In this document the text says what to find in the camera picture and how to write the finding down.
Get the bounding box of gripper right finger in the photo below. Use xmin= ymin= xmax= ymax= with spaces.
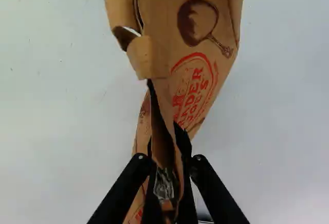
xmin=172 ymin=122 xmax=250 ymax=224

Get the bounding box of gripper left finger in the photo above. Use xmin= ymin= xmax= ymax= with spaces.
xmin=86 ymin=79 xmax=162 ymax=224

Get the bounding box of brown paper grocery bag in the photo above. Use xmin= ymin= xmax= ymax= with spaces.
xmin=102 ymin=0 xmax=241 ymax=224

